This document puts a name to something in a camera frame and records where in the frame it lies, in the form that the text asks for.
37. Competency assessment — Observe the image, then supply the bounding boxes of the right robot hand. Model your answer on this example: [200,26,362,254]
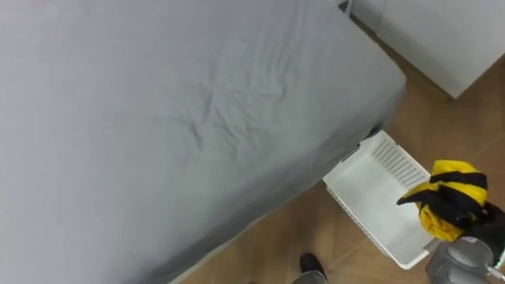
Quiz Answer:
[457,200,505,266]

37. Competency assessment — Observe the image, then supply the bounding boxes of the yellow and black garment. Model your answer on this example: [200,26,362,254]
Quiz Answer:
[396,159,489,242]

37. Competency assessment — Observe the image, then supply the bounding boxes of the white plastic laundry basket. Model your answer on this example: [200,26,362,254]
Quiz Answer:
[322,129,440,271]

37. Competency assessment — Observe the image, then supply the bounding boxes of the robot legs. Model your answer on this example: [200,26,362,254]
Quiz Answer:
[290,252,329,284]

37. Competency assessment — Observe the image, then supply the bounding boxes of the white cabinet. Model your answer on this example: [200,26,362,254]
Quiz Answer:
[338,0,505,99]

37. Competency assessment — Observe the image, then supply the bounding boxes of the grey bed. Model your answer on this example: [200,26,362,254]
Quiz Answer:
[0,0,408,284]

